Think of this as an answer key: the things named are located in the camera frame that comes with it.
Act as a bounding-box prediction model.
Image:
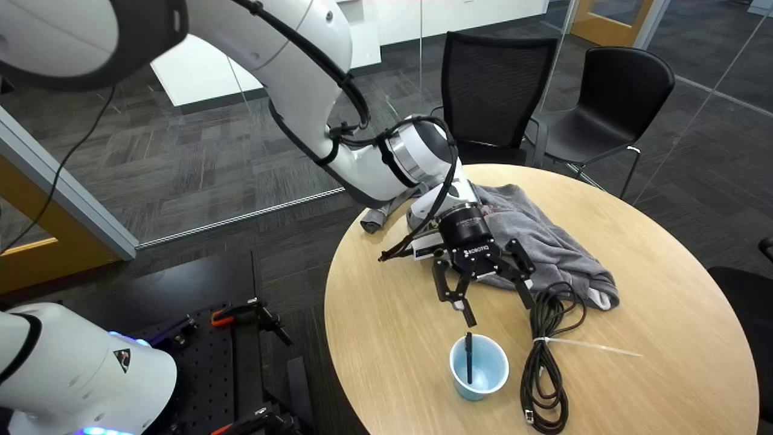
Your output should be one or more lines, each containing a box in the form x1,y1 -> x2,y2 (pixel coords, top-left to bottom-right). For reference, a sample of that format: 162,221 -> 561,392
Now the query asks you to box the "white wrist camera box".
406,175 -> 476,257

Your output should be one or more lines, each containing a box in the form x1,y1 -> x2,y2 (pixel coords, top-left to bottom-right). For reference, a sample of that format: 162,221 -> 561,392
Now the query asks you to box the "round wooden table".
323,163 -> 759,435

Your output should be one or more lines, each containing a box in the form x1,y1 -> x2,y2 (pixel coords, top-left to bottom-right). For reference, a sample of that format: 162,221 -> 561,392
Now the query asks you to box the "blue plastic cup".
447,334 -> 510,401

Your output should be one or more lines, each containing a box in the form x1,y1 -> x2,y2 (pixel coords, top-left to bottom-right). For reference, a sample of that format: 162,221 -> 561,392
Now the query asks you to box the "orange handled clamp lower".
209,405 -> 302,435

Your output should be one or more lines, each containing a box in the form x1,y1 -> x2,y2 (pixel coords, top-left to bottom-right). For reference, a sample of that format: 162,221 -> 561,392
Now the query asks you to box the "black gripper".
431,207 -> 535,329

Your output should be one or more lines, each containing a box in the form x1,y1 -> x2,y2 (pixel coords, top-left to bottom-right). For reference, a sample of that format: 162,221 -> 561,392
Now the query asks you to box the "black mesh office chair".
441,31 -> 558,163

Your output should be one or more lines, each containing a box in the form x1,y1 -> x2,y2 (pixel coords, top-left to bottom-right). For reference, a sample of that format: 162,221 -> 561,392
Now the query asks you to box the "orange handled clamp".
209,405 -> 302,435
209,297 -> 291,346

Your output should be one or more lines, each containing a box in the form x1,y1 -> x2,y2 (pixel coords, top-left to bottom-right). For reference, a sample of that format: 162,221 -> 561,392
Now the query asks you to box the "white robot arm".
0,0 -> 532,290

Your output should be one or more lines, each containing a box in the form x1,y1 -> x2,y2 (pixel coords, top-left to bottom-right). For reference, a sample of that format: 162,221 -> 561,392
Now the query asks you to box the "black coiled cable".
518,280 -> 588,435

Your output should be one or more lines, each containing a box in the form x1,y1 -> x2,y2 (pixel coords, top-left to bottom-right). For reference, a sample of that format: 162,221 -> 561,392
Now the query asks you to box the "grey hoodie sweatshirt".
359,183 -> 617,311

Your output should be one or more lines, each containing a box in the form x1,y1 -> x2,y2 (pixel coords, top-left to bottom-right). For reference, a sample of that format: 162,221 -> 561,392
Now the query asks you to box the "black plastic side chair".
533,48 -> 674,190

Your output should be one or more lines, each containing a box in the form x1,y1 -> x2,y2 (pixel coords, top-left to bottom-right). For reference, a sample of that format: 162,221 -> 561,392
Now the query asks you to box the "black pen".
463,331 -> 474,383

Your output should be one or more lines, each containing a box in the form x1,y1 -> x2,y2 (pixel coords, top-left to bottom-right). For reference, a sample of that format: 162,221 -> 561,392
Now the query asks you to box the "orange handled clamp upper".
209,297 -> 291,346

